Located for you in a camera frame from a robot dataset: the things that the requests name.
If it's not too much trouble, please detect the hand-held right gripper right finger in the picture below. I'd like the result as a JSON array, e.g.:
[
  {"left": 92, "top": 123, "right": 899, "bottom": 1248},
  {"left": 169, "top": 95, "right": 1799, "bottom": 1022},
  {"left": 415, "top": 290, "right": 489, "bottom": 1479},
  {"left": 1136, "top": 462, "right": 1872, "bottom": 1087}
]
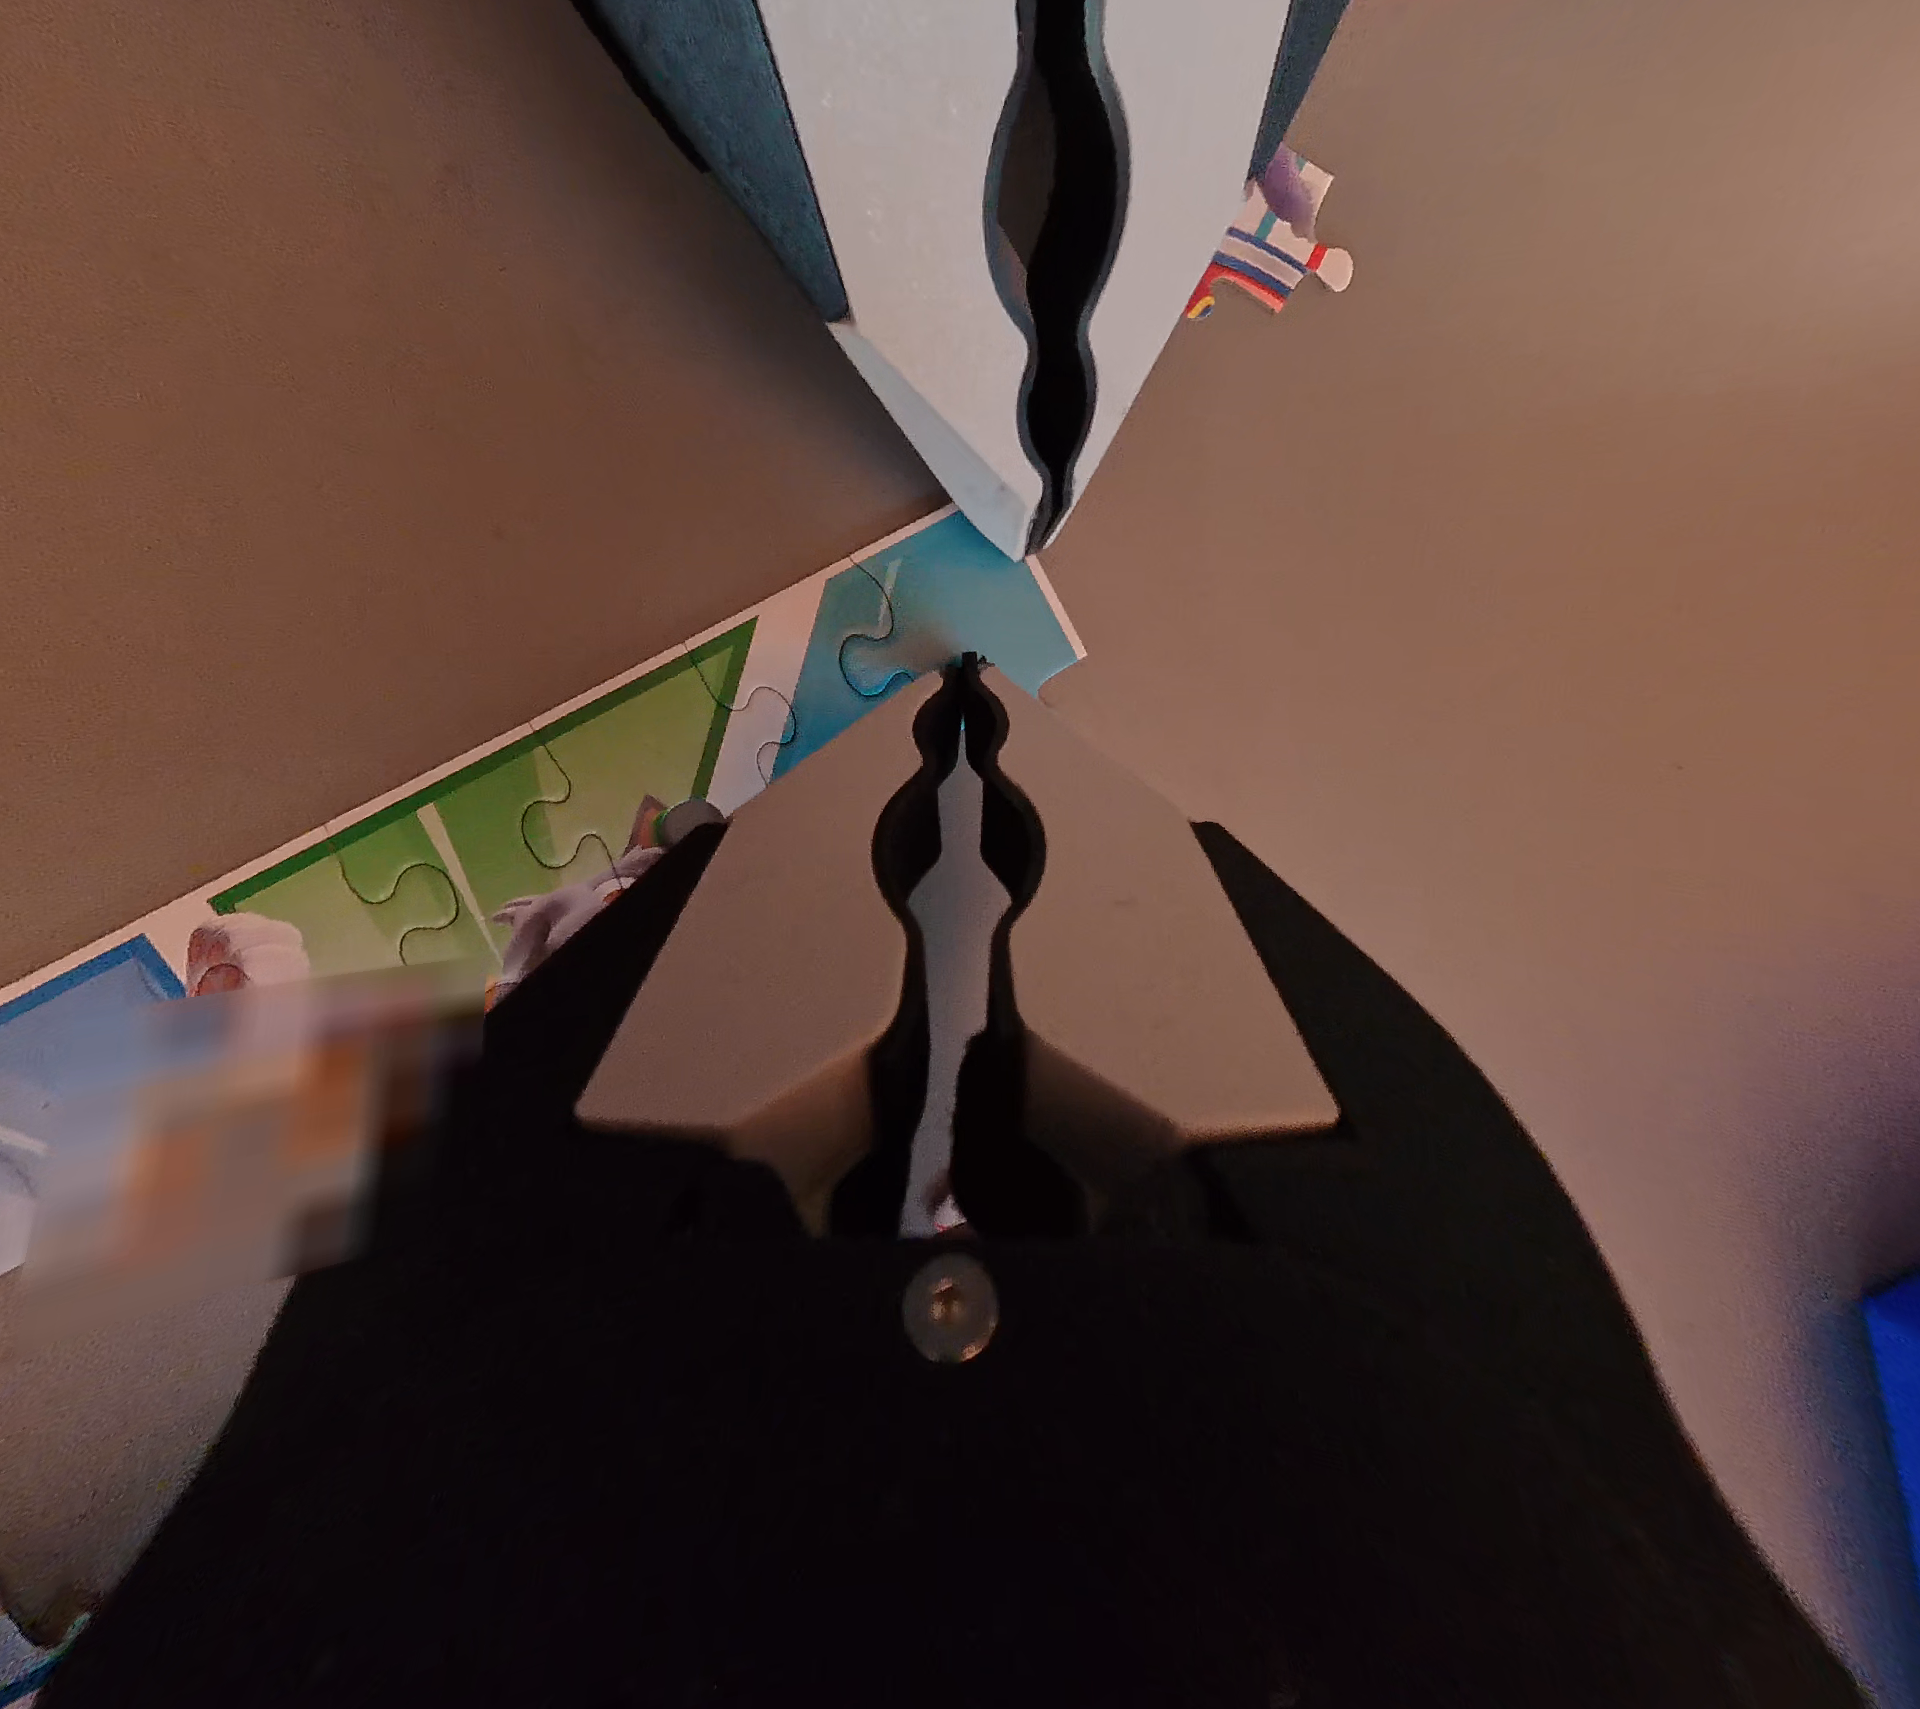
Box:
[{"left": 960, "top": 657, "right": 1342, "bottom": 1237}]

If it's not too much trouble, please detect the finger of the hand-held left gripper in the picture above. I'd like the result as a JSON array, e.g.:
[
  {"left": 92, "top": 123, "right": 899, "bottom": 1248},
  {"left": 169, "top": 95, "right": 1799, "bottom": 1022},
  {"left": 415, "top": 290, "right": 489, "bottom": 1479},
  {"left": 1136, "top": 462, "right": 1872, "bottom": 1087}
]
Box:
[
  {"left": 707, "top": 0, "right": 1052, "bottom": 558},
  {"left": 1034, "top": 0, "right": 1348, "bottom": 549}
]

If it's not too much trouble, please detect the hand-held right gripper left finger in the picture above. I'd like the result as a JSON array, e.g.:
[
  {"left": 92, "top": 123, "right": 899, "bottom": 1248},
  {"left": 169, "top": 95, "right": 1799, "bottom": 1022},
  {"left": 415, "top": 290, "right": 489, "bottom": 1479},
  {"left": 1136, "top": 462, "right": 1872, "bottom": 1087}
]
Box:
[{"left": 573, "top": 667, "right": 966, "bottom": 1237}]

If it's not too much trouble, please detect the teal green corner puzzle piece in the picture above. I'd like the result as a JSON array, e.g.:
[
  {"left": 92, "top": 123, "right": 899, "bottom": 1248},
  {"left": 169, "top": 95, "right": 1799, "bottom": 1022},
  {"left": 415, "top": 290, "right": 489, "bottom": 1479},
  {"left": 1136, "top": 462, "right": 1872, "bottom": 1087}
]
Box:
[{"left": 681, "top": 569, "right": 901, "bottom": 826}]

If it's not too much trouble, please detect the green puzzle section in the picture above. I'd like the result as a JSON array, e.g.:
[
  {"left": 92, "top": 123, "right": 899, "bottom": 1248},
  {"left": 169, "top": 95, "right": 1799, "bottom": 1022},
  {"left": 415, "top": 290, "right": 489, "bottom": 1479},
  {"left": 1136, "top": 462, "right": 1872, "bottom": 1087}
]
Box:
[{"left": 202, "top": 615, "right": 768, "bottom": 1006}]

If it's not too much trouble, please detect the assembled teal puzzle section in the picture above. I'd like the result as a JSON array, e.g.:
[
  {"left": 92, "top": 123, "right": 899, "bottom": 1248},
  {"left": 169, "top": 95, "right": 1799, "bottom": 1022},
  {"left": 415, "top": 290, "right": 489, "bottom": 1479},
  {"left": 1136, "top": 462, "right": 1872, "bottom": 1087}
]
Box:
[{"left": 764, "top": 506, "right": 1090, "bottom": 789}]

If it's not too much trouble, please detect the white purple striped puzzle piece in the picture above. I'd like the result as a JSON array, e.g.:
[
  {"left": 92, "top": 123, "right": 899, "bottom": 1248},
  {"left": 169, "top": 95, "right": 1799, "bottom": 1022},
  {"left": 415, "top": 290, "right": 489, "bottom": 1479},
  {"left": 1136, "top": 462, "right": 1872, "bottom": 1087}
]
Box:
[{"left": 1183, "top": 145, "right": 1355, "bottom": 321}]

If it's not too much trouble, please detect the assembled light blue puzzle section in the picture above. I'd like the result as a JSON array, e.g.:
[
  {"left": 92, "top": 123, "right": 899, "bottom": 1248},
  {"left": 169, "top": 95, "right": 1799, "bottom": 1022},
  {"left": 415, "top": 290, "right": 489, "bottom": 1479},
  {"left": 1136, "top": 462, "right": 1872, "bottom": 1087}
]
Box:
[{"left": 0, "top": 937, "right": 198, "bottom": 1277}]

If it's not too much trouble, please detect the blue plastic bin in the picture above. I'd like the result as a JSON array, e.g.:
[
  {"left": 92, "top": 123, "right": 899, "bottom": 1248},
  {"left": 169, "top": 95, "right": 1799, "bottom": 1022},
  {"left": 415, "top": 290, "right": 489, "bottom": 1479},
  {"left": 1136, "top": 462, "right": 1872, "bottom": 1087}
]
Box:
[{"left": 1855, "top": 1266, "right": 1920, "bottom": 1440}]

